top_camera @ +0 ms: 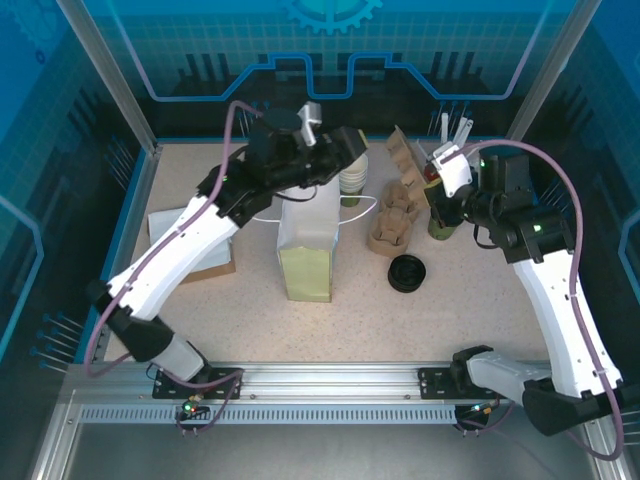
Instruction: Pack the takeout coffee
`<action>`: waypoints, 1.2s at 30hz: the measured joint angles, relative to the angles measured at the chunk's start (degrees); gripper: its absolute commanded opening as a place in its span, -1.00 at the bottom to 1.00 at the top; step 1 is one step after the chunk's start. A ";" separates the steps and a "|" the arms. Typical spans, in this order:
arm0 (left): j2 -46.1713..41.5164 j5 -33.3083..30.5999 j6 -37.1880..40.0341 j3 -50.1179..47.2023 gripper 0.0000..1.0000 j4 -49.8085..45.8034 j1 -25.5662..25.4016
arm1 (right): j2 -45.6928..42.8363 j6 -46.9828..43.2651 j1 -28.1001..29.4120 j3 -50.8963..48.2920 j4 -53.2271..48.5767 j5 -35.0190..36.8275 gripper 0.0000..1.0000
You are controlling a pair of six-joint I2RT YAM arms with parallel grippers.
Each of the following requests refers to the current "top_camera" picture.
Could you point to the green paper coffee cup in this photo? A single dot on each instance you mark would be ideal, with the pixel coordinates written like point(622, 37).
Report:
point(442, 232)

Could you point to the brown cardboard cup carrier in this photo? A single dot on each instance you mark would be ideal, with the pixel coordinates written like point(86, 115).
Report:
point(405, 160)

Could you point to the white green paper bag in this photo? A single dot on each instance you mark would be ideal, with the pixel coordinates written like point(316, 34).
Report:
point(305, 275)

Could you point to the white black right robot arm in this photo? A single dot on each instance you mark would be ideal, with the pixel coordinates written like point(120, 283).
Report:
point(550, 310)

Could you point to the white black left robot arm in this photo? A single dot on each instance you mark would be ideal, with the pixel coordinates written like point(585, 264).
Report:
point(170, 255)

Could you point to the stack of paper cups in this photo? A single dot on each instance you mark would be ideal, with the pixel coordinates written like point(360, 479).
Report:
point(352, 180)

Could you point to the stack of cardboard cup carriers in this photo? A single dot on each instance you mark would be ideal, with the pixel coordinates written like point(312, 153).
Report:
point(390, 230)

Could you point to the stack of black lids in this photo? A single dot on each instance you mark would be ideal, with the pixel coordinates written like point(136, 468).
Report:
point(407, 272)

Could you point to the brown cardboard sheet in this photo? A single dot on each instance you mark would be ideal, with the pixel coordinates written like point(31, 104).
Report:
point(215, 274)

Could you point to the stack of white napkins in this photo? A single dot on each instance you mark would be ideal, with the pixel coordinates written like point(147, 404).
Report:
point(160, 225)

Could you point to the small LED controller board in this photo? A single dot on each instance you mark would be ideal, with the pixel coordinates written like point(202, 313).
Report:
point(480, 409)
point(192, 410)

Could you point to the aluminium frame post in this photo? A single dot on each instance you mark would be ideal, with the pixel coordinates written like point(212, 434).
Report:
point(548, 75)
point(112, 75)

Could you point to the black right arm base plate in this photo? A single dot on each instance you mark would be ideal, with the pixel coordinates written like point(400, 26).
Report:
point(432, 385)

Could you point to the aluminium mounting rail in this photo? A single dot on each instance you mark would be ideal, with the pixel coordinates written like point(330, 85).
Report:
point(325, 380)

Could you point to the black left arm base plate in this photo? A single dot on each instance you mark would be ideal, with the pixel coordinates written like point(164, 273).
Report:
point(220, 376)

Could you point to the grey metal base plate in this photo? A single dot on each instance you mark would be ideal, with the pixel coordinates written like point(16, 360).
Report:
point(325, 455)

